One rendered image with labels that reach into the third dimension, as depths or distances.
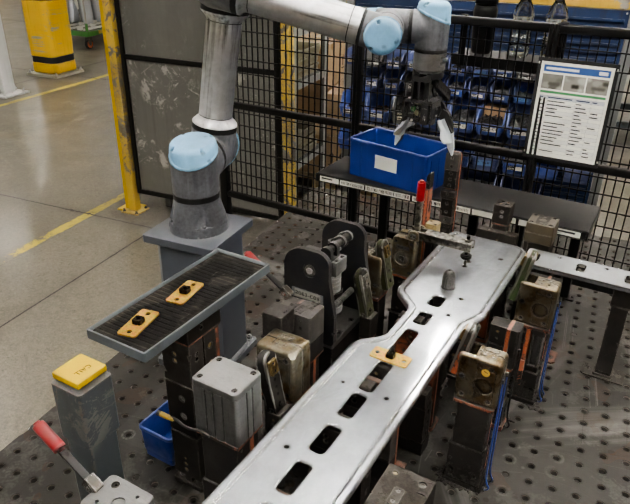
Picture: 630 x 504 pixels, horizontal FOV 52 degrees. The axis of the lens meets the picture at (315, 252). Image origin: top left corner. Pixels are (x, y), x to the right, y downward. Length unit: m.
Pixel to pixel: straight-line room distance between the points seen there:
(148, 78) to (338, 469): 3.38
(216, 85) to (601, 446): 1.27
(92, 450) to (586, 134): 1.61
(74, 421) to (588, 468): 1.12
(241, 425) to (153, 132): 3.31
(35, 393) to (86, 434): 1.91
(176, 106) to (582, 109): 2.65
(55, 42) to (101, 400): 8.00
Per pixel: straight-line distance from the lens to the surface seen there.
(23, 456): 1.68
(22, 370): 3.19
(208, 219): 1.60
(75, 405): 1.10
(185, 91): 4.05
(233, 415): 1.11
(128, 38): 4.23
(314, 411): 1.21
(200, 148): 1.55
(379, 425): 1.19
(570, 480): 1.62
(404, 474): 1.08
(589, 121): 2.10
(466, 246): 1.68
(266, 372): 1.17
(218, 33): 1.61
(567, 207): 2.12
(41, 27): 8.96
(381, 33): 1.39
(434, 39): 1.53
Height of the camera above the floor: 1.80
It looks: 27 degrees down
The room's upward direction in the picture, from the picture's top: 1 degrees clockwise
